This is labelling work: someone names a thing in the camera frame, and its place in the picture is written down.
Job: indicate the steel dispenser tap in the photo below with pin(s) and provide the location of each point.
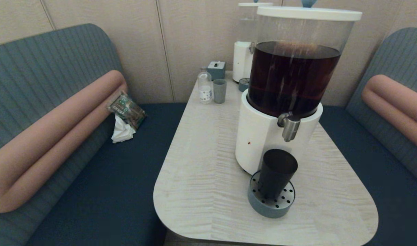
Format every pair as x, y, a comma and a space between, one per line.
289, 128

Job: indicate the black plastic cup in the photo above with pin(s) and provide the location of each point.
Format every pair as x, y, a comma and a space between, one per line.
276, 174

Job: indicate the grey-blue plastic cup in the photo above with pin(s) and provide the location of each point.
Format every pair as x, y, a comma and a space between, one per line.
219, 91

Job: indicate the clear plastic bottle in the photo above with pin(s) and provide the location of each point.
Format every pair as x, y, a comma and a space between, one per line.
205, 89

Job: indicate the small blue drip tray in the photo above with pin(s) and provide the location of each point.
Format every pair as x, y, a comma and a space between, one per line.
243, 84

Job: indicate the blue-grey tissue box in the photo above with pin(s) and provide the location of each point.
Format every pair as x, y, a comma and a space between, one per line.
216, 71

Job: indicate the large tea beverage dispenser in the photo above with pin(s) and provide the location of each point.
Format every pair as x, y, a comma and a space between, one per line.
263, 136

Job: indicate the small empty beverage dispenser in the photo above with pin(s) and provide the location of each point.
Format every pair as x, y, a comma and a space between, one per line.
241, 61

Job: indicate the green snack packet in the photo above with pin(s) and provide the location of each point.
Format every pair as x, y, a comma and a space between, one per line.
128, 109

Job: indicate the white crumpled tissue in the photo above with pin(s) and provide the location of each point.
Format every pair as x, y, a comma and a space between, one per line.
121, 133

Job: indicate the large blue perforated drip tray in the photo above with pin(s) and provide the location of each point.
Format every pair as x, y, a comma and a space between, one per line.
263, 206

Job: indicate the small white dispenser lid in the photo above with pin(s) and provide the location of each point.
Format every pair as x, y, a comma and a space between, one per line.
254, 4

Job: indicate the white dispenser lid blue knob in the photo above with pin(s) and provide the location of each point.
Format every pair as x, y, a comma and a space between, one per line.
307, 13

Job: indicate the pink cylindrical bolster cushion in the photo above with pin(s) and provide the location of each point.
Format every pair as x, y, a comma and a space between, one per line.
58, 136
396, 102

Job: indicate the teal upholstered booth sofa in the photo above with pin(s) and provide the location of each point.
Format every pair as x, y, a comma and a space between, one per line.
399, 54
41, 68

